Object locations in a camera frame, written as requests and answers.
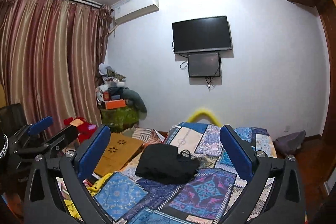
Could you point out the black chair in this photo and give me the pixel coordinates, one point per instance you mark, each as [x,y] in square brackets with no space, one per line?
[13,113]

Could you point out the wooden lap desk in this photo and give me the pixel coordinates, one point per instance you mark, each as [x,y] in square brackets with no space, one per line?
[118,150]

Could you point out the small black wall monitor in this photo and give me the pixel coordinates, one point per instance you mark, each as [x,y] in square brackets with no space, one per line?
[204,64]

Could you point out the black zip hoodie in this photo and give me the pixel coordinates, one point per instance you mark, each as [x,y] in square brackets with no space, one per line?
[160,163]

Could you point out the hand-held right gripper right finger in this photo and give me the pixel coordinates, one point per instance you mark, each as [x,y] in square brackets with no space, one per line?
[236,153]

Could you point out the yellow printed cloth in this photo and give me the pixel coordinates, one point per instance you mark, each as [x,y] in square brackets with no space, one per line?
[101,182]

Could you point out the red plush toy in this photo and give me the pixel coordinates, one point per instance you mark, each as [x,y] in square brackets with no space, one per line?
[84,129]

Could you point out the white wall socket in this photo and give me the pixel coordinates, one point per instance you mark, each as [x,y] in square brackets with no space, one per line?
[287,129]

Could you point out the wooden door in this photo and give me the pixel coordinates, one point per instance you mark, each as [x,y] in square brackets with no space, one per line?
[328,108]

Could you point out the large black wall television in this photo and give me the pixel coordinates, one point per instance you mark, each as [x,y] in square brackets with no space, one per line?
[202,33]

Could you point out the striped cloth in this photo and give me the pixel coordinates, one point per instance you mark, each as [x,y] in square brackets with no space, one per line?
[147,134]

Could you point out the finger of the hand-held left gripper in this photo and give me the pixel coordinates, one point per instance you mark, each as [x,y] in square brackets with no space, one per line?
[65,134]
[40,124]

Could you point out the pile of boxes and papers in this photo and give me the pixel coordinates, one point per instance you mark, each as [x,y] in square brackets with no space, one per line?
[109,82]

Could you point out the green covered table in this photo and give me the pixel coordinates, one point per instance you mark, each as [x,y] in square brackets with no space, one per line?
[119,117]

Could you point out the white air conditioner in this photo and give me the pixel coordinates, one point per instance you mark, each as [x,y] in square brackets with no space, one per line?
[135,7]

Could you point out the pink striped curtain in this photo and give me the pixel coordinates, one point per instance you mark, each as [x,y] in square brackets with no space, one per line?
[47,61]

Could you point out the orange box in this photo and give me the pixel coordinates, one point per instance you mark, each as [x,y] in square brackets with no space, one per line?
[115,104]

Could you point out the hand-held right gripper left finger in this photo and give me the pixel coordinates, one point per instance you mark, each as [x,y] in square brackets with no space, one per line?
[94,153]

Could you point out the grey bag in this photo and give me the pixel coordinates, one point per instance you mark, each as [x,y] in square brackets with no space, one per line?
[291,141]

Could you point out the yellow foam tube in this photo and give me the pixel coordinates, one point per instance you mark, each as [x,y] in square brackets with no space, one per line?
[202,111]

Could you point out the grey-green cloth bundle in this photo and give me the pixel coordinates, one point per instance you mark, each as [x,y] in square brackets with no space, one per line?
[135,100]

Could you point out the blue patchwork bedspread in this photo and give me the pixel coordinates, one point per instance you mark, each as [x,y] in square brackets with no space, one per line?
[204,192]

